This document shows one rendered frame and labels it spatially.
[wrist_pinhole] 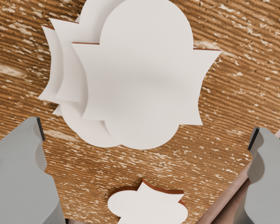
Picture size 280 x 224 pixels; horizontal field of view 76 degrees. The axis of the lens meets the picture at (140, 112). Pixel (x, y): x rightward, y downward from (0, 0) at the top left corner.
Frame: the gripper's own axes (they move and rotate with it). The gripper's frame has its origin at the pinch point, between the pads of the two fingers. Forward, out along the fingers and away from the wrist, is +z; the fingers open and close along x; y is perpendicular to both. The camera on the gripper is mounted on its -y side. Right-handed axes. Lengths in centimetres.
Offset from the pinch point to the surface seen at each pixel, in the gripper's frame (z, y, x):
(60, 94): 5.1, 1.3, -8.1
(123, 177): 8.5, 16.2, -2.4
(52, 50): 6.0, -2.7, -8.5
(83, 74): 5.1, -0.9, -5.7
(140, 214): 7.7, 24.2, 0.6
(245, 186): 11.4, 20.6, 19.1
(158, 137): 4.3, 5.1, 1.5
